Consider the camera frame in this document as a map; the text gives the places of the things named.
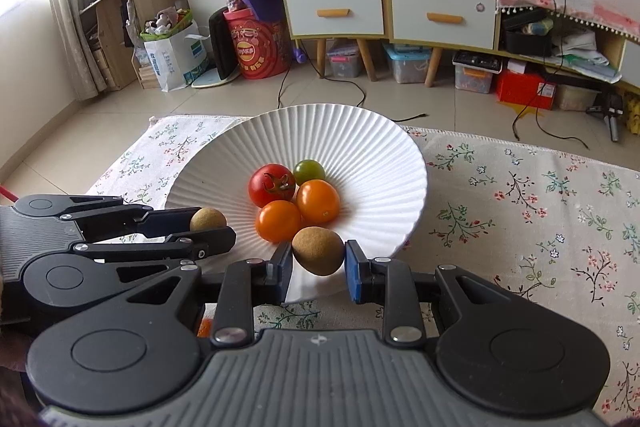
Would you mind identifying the red cardboard box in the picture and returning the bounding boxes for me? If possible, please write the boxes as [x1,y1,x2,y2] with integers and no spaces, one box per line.
[495,68,558,110]

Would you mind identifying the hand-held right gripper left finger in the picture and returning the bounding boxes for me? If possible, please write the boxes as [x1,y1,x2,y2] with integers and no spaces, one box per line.
[100,241,295,348]

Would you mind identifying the clear plastic storage box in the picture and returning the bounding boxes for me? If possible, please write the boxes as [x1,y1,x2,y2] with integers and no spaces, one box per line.
[384,44,432,84]
[326,39,364,80]
[555,82,601,112]
[452,51,502,94]

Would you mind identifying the small plush toys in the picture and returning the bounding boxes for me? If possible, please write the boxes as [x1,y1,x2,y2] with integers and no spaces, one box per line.
[144,7,193,35]

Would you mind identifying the black tripod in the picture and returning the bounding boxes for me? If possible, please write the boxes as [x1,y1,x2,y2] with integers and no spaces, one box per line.
[586,91,626,142]

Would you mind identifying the black floor cable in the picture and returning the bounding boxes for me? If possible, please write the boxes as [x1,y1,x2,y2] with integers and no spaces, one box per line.
[276,52,427,120]

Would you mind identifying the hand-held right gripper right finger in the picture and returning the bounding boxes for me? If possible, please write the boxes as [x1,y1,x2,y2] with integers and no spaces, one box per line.
[345,239,541,348]

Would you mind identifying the low wooden bench cabinet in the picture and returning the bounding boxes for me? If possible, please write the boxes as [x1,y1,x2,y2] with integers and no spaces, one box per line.
[497,7,640,95]

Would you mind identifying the white drawer wooden handle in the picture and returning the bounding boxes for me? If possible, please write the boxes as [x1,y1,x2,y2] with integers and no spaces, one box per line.
[390,0,498,50]
[285,0,386,38]

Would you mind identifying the black panel on white base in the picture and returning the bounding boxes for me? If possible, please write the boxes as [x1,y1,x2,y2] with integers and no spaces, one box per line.
[192,6,242,88]

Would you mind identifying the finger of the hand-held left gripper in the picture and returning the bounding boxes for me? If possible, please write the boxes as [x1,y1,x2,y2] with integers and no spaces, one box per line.
[65,195,202,242]
[72,227,237,283]

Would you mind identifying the orange green cherry tomato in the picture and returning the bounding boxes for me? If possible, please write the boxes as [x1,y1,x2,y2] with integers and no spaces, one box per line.
[296,179,341,225]

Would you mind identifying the pile of loose papers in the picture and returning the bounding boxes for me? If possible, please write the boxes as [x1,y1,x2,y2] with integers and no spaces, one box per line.
[552,29,623,84]

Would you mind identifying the white ribbed plate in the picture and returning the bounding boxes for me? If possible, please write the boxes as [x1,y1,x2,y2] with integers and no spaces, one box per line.
[165,104,430,303]

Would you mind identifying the yellow egg cartons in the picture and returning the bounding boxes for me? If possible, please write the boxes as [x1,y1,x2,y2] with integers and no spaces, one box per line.
[625,94,640,134]

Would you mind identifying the beige curtain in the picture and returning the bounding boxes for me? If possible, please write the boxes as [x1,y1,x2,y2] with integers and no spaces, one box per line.
[49,0,108,102]

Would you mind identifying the small brown kiwi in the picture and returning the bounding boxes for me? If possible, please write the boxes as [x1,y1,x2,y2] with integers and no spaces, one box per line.
[291,226,346,277]
[190,207,227,232]

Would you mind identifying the black case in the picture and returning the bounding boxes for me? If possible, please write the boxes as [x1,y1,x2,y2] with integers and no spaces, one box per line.
[501,8,556,58]

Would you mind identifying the white paper bag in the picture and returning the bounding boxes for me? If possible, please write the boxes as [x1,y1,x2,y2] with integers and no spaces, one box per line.
[140,21,211,92]

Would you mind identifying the red tomato with stem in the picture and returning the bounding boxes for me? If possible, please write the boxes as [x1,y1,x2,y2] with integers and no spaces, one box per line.
[248,163,297,208]

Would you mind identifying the person's left hand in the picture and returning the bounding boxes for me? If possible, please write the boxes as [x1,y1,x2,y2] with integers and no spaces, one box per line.
[0,322,31,375]

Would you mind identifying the dark green cherry tomato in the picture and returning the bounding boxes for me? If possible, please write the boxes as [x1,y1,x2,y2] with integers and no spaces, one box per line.
[293,159,326,186]

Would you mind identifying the floral tablecloth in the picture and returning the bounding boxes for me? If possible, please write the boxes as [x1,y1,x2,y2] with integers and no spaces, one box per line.
[85,114,640,418]

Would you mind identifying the red snack bucket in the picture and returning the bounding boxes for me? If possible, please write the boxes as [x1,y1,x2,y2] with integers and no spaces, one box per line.
[223,7,293,80]

